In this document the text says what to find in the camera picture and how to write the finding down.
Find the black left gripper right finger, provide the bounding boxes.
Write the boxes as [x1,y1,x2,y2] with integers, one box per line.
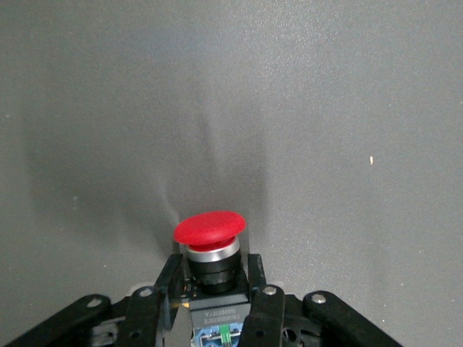
[239,253,287,347]

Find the dark grey table cloth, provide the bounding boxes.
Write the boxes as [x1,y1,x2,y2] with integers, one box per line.
[0,0,463,347]

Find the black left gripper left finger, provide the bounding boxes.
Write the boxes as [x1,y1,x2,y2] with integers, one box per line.
[124,253,186,347]

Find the red mushroom push button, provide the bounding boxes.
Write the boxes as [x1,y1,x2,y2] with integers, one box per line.
[173,210,254,347]

